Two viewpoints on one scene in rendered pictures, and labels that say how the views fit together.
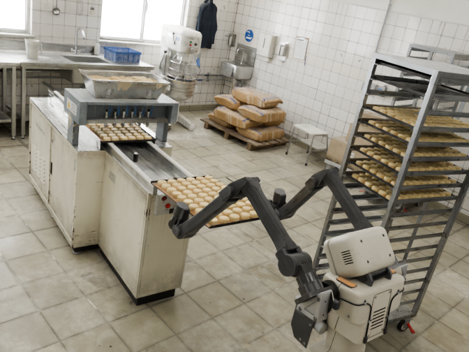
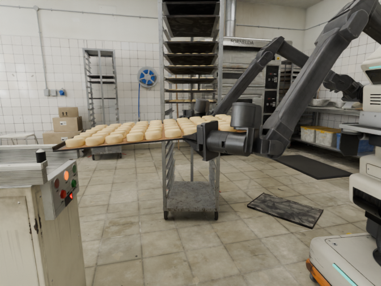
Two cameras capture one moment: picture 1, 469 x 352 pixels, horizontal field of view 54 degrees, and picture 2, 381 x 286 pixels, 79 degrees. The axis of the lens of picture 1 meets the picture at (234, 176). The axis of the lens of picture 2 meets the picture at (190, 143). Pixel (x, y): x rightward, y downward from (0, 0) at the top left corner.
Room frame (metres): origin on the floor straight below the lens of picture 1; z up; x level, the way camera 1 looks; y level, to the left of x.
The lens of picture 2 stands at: (1.67, 0.76, 1.10)
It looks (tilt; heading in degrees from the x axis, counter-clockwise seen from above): 12 degrees down; 302
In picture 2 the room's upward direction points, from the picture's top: straight up
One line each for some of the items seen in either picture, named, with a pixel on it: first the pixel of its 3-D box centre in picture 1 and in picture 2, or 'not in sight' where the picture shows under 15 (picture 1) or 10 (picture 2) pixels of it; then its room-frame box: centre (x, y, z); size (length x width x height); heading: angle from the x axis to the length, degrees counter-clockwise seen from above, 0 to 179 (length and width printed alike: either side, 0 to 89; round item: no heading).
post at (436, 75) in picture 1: (387, 216); (219, 112); (2.47, -0.92, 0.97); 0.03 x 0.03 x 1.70; 31
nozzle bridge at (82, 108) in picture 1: (121, 119); not in sight; (3.18, 0.88, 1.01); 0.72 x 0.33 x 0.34; 129
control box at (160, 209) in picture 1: (174, 202); (62, 186); (2.51, 0.33, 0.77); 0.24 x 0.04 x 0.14; 129
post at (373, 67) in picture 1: (338, 183); (163, 112); (2.85, -0.69, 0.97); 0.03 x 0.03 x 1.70; 31
